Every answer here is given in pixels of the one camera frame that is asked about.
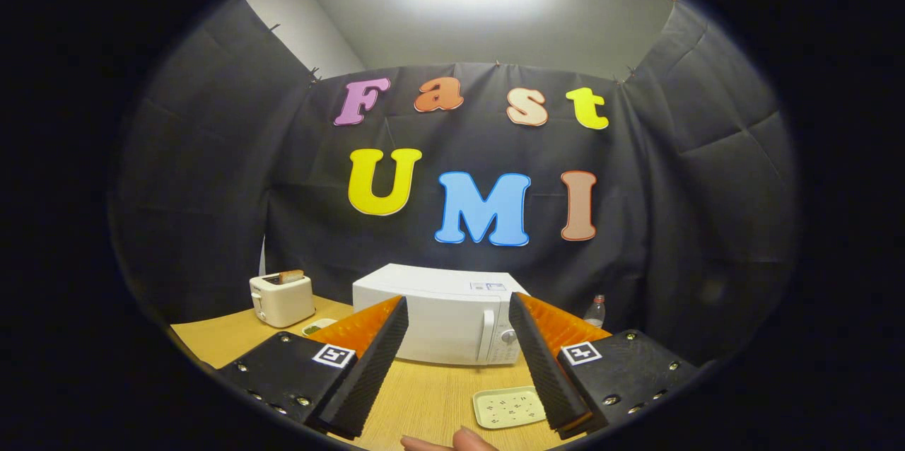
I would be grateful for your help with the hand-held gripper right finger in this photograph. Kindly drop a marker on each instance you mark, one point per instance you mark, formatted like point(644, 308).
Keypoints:
point(541, 373)

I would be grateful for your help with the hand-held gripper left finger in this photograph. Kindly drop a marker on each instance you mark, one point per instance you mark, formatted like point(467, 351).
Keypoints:
point(368, 380)

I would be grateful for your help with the white microwave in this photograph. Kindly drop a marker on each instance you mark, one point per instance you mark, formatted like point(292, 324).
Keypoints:
point(438, 317)

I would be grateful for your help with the pale square plate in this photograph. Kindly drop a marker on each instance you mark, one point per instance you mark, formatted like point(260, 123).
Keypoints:
point(505, 408)

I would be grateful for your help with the white divided dish of beans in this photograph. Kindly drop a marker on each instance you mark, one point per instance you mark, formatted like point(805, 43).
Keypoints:
point(317, 327)

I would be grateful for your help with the plastic bottle with red label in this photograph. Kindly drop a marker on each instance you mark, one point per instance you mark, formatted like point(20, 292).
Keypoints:
point(596, 313)

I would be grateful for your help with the cream toaster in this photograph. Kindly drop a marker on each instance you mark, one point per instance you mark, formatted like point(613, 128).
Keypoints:
point(283, 302)

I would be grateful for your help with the toast slice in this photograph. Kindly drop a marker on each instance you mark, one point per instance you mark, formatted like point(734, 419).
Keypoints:
point(291, 276)

